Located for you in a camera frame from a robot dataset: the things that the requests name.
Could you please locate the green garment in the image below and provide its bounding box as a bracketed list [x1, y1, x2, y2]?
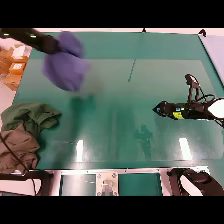
[0, 101, 63, 140]

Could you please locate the silver frame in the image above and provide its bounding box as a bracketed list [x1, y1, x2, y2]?
[0, 166, 224, 197]

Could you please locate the black cable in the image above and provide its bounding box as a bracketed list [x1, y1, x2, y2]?
[195, 93, 217, 105]
[0, 133, 38, 197]

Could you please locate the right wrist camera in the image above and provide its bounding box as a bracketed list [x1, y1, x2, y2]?
[184, 73, 205, 104]

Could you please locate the brown garment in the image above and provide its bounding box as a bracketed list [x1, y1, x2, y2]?
[0, 124, 41, 175]

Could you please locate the cardboard box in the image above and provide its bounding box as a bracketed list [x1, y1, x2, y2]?
[8, 61, 28, 76]
[2, 73, 24, 92]

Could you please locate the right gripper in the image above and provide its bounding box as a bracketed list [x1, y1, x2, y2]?
[152, 100, 187, 121]

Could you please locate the purple garment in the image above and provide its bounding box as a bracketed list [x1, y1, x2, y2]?
[40, 30, 91, 93]

